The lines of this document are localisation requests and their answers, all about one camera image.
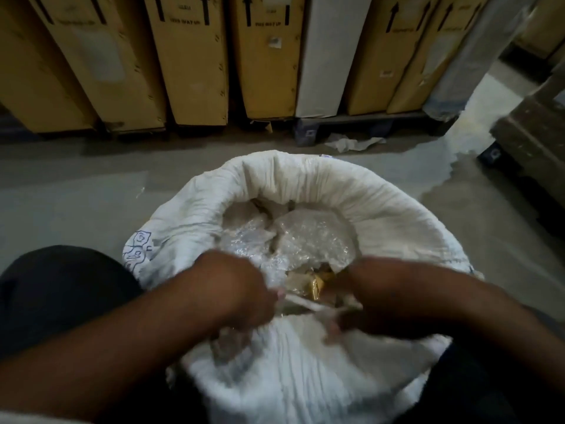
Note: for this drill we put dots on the clear plastic wrap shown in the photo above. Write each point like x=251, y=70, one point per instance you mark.
x=287, y=242

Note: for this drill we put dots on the person's right forearm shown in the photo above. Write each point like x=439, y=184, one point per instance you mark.
x=494, y=322

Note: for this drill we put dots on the dark pallet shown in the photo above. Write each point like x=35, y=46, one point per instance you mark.
x=525, y=189

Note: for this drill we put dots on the person's left forearm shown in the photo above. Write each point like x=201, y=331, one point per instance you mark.
x=101, y=353

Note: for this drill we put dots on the person's right fingers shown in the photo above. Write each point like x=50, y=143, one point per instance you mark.
x=346, y=324

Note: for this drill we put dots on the person's left hand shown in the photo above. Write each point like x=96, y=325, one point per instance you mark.
x=234, y=286

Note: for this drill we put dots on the blue pallet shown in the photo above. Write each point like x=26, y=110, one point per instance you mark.
x=366, y=125

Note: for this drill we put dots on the tall white box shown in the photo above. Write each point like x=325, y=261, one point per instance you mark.
x=329, y=57

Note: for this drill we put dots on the person's left fingers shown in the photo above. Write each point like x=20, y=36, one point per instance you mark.
x=264, y=311

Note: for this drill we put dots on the white woven sack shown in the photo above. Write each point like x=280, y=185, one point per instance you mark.
x=309, y=370

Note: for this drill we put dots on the person's dark trousers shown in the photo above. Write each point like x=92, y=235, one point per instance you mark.
x=62, y=291

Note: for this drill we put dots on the crumpled white paper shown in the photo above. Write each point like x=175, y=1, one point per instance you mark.
x=353, y=143

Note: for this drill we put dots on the row of tall cardboard boxes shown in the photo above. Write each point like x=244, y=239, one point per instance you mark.
x=190, y=61

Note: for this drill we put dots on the person's right hand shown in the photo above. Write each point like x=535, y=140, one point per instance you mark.
x=379, y=300

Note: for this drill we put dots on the grey wrapped tall panel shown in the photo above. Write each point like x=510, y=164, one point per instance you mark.
x=472, y=61

